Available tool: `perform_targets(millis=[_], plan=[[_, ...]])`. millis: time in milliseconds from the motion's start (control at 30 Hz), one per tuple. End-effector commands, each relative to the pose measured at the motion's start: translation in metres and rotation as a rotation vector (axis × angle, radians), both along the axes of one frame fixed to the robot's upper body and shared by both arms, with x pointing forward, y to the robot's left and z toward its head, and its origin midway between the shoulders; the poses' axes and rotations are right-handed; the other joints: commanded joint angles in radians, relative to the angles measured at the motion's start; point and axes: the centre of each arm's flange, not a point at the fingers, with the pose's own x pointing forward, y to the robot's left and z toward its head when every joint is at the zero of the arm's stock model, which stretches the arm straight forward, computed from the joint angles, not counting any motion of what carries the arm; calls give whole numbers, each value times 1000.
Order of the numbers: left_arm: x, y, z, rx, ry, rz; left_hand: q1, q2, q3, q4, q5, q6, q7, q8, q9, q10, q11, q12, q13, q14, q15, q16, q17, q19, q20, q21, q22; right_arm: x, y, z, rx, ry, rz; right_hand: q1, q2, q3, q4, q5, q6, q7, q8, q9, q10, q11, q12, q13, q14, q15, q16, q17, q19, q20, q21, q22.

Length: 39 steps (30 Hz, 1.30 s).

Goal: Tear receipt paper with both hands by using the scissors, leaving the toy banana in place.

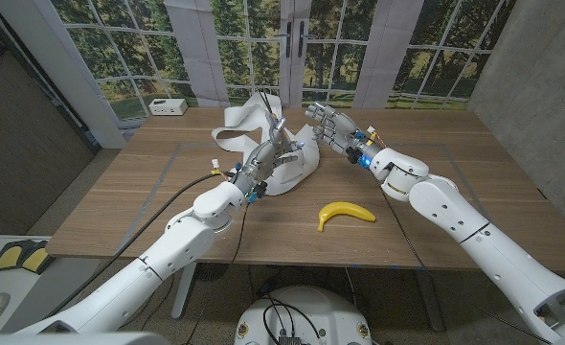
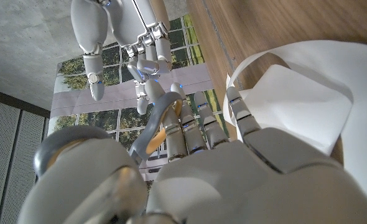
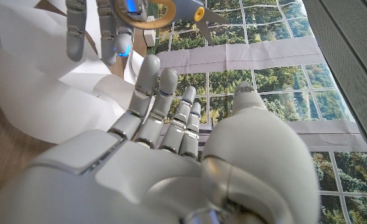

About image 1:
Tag black torso cables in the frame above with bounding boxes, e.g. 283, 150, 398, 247
262, 295, 323, 342

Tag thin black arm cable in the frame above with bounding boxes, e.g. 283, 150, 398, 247
184, 200, 251, 345
371, 174, 554, 344

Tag grey table leg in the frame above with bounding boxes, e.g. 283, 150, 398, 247
414, 268, 445, 333

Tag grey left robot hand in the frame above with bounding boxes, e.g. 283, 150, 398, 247
229, 118, 306, 203

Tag white receipt paper strip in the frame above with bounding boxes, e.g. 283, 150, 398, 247
210, 91, 322, 196

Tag white table leg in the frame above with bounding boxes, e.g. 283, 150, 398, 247
170, 261, 198, 320

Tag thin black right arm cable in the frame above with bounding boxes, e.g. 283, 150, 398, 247
371, 174, 554, 344

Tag grey yellow handled scissors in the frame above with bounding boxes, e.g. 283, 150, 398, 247
257, 88, 303, 154

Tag yellow black foot pedal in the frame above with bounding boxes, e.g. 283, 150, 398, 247
21, 241, 57, 275
0, 240, 25, 273

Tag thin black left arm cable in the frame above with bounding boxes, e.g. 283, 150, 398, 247
184, 200, 251, 345

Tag printed window forest backdrop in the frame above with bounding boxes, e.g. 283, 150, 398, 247
0, 0, 518, 150

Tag white power strip box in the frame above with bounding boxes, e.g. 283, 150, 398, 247
148, 98, 189, 117

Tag white robot torso base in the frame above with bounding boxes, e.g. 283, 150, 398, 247
234, 286, 373, 345

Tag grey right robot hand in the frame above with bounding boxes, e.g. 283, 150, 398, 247
305, 102, 384, 169

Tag yellow toy banana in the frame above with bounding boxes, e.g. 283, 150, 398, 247
316, 201, 377, 233

